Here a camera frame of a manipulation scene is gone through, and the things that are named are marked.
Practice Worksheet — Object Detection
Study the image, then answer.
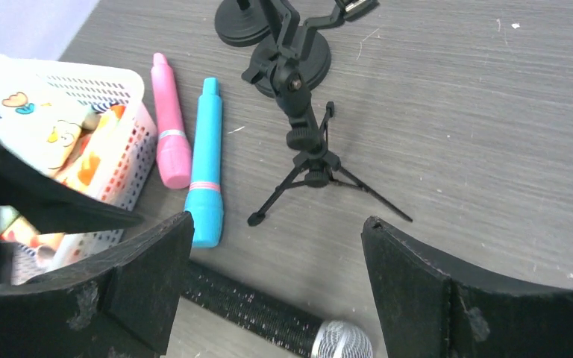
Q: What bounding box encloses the black tripod shock mount stand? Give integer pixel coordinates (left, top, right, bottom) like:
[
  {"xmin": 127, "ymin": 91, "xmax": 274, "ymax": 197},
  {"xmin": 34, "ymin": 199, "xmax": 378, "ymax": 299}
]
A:
[{"xmin": 242, "ymin": 1, "xmax": 412, "ymax": 227}]

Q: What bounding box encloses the black glitter microphone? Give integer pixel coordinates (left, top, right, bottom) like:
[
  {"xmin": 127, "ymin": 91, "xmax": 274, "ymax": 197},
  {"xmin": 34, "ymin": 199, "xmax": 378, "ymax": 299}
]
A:
[{"xmin": 182, "ymin": 261, "xmax": 374, "ymax": 357}]

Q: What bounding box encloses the black round base clip stand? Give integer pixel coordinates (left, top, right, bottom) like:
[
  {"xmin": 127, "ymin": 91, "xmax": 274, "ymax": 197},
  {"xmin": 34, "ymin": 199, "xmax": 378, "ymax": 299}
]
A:
[{"xmin": 214, "ymin": 0, "xmax": 270, "ymax": 47}]

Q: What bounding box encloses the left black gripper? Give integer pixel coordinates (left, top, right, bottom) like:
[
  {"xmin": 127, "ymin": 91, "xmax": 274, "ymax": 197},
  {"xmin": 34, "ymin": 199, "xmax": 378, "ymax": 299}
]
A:
[{"xmin": 0, "ymin": 143, "xmax": 143, "ymax": 283}]

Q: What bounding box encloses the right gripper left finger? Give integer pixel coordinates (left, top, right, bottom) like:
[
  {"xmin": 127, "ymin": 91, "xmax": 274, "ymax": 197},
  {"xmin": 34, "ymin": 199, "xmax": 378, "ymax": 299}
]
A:
[{"xmin": 0, "ymin": 212, "xmax": 194, "ymax": 357}]

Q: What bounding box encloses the blue toy microphone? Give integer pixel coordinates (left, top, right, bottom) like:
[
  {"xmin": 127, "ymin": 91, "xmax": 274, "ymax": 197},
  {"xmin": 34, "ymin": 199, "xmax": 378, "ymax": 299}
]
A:
[{"xmin": 184, "ymin": 78, "xmax": 224, "ymax": 248}]

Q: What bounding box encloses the green patterned cloth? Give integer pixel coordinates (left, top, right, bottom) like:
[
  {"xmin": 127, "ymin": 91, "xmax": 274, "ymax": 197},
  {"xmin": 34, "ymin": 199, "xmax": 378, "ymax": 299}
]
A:
[{"xmin": 0, "ymin": 89, "xmax": 99, "ymax": 177}]

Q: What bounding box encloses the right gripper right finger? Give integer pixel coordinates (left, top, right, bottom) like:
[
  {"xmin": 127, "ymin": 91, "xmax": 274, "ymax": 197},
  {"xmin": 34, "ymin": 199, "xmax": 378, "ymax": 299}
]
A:
[{"xmin": 361, "ymin": 216, "xmax": 573, "ymax": 357}]

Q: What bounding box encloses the white plastic basket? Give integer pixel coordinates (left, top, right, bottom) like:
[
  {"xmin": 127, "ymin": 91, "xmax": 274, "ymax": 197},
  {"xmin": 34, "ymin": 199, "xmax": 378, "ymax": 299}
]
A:
[{"xmin": 0, "ymin": 57, "xmax": 157, "ymax": 284}]

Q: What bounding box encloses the orange patterned cloth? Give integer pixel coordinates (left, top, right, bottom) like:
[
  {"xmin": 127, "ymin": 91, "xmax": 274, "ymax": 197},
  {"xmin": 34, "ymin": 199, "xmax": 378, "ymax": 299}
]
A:
[{"xmin": 0, "ymin": 104, "xmax": 126, "ymax": 252}]

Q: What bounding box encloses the pink toy microphone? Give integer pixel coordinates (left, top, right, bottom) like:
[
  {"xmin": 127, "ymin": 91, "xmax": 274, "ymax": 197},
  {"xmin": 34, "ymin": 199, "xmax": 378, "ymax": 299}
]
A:
[{"xmin": 151, "ymin": 52, "xmax": 192, "ymax": 189}]

